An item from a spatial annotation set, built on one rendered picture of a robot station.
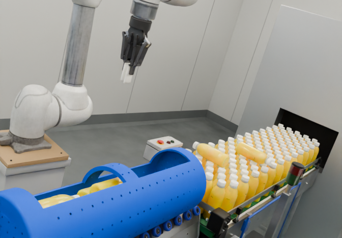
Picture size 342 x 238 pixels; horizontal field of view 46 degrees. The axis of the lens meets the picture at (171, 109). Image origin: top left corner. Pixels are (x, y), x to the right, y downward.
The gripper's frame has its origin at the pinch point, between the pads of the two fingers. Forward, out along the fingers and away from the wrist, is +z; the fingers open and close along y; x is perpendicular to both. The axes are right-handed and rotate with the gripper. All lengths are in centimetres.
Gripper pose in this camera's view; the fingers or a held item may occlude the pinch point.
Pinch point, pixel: (127, 73)
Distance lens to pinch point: 145.8
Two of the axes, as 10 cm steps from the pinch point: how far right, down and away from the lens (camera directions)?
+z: -2.8, 9.1, 3.1
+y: -7.2, -4.1, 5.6
